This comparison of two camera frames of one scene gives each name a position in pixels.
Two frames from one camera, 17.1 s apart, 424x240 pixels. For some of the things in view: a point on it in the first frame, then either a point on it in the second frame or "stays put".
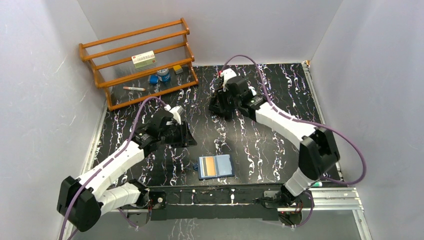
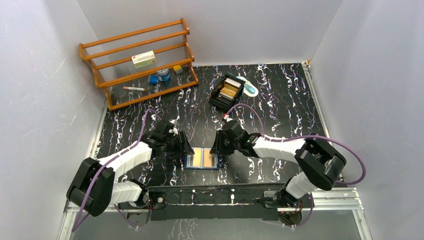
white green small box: [143, 59] stays put
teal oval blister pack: [252, 90] stays put
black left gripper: [180, 133] → [177, 143]
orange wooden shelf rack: [140, 65] stays put
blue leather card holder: [212, 166] → [202, 159]
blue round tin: [163, 75] stays put
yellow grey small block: [177, 69] stays put
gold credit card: [209, 166] → [197, 157]
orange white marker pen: [134, 88] stays put
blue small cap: [153, 79] stays put
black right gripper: [224, 105] → [218, 147]
